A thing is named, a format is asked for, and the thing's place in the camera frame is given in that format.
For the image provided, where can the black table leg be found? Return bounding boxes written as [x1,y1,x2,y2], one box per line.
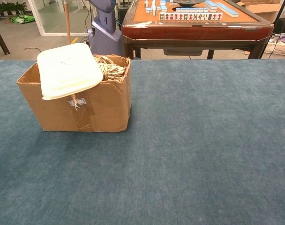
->
[0,21,11,56]

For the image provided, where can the white plastic basket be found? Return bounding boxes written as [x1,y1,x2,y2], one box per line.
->
[265,32,285,56]

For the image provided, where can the open cardboard box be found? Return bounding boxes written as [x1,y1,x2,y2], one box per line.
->
[236,0,285,22]

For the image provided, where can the wooden pole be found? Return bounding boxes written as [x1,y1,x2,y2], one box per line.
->
[64,0,72,45]

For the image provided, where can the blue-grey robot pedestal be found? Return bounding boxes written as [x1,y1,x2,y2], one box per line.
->
[87,0,123,57]

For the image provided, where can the blue felt table mat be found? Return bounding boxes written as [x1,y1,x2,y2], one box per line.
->
[0,59,285,225]

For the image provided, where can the blue-backed mahjong tile wall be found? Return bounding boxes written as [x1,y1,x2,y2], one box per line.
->
[216,1,240,17]
[175,7,209,13]

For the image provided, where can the beige braided rope bundle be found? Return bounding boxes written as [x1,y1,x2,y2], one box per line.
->
[71,55,128,111]

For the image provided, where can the white framed glass partition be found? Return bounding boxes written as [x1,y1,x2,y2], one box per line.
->
[27,0,91,37]

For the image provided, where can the potted green plants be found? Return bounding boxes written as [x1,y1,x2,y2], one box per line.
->
[0,1,28,17]

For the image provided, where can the brown cardboard box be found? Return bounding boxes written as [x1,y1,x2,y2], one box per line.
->
[15,54,132,133]

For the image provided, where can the green snack packet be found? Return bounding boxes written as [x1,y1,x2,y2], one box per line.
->
[10,14,36,24]

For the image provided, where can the black mahjong table centre dish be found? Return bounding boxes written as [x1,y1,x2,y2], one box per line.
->
[172,0,203,6]

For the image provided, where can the brown mahjong table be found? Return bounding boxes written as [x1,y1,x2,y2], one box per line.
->
[121,0,274,60]

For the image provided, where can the face-up mahjong tile row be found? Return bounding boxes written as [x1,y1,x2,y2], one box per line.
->
[159,13,223,21]

